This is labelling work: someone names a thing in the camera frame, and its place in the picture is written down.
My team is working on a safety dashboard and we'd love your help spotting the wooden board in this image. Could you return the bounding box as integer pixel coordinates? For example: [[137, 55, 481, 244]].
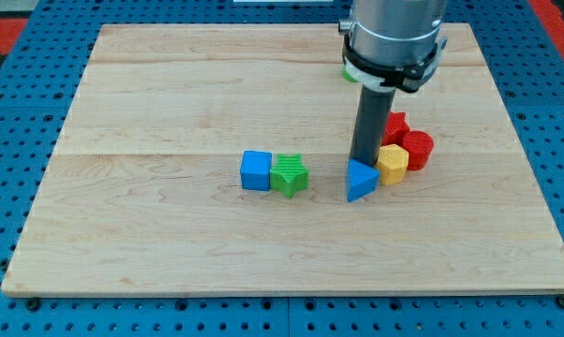
[[2, 23, 564, 298]]

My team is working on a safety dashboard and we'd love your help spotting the green circle block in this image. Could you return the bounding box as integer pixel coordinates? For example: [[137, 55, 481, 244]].
[[342, 66, 358, 83]]

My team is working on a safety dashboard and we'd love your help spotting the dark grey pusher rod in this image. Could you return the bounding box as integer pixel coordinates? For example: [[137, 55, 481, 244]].
[[349, 86, 395, 167]]

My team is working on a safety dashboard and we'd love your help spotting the blue cube block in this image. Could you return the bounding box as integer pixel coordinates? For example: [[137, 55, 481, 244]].
[[240, 150, 272, 191]]

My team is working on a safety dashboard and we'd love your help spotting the blue triangle block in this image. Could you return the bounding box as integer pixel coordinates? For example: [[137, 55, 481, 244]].
[[346, 159, 379, 202]]

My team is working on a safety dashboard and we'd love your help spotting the yellow hexagon block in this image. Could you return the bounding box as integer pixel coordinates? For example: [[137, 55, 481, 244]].
[[375, 144, 409, 185]]

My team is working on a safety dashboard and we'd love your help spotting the red star block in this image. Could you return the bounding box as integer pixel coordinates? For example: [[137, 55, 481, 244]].
[[381, 111, 410, 146]]

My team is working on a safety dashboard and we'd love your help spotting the red cylinder block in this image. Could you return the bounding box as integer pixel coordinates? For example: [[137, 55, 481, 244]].
[[401, 130, 435, 170]]

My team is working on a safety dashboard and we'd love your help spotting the green star block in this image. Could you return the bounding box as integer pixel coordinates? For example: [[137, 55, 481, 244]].
[[270, 154, 309, 198]]

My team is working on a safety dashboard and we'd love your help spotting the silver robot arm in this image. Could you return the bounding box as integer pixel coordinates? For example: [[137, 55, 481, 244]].
[[338, 0, 447, 93]]

